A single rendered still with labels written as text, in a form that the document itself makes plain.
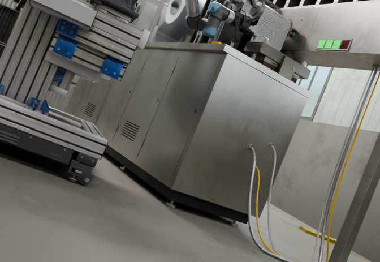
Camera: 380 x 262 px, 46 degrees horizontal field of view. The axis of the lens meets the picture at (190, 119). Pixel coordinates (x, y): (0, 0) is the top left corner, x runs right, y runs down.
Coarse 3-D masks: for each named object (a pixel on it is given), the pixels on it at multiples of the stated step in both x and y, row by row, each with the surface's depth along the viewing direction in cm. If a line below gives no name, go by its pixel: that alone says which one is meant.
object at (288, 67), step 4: (284, 56) 254; (284, 60) 254; (288, 60) 255; (292, 60) 256; (280, 64) 255; (284, 64) 254; (288, 64) 256; (292, 64) 257; (296, 64) 258; (280, 68) 253; (284, 68) 255; (288, 68) 256; (292, 68) 257; (280, 72) 254; (284, 72) 255; (288, 72) 257; (292, 72) 258; (284, 76) 256; (288, 76) 257
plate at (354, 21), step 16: (288, 16) 299; (304, 16) 285; (320, 16) 272; (336, 16) 260; (352, 16) 250; (368, 16) 240; (304, 32) 279; (320, 32) 267; (336, 32) 256; (352, 32) 246; (368, 32) 236; (288, 48) 287; (304, 48) 274; (352, 48) 242; (368, 48) 232; (320, 64) 288; (336, 64) 273; (352, 64) 260; (368, 64) 248
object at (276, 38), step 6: (258, 24) 268; (264, 24) 269; (258, 30) 268; (264, 30) 270; (270, 30) 272; (276, 30) 274; (252, 36) 267; (258, 36) 269; (264, 36) 271; (270, 36) 273; (276, 36) 275; (282, 36) 277; (270, 42) 274; (276, 42) 276; (282, 42) 278; (276, 48) 277
